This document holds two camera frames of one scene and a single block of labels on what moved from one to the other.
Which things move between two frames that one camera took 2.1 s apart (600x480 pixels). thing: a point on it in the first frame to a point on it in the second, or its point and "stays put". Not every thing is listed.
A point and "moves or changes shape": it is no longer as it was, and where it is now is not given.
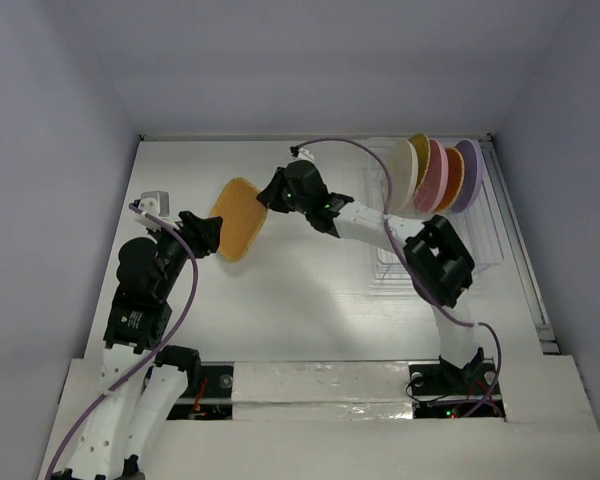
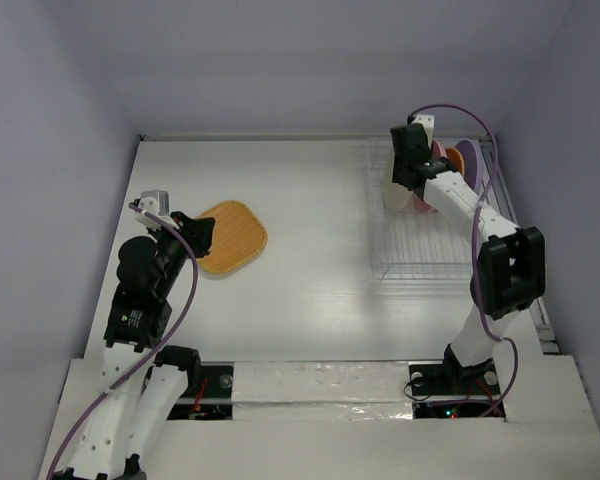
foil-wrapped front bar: x=327 y=390 stays put
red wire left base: x=197 y=405 stays put
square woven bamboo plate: x=243 y=215 moves or changes shape
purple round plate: x=473 y=174 stays put
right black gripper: x=280 y=186 to x=403 y=175
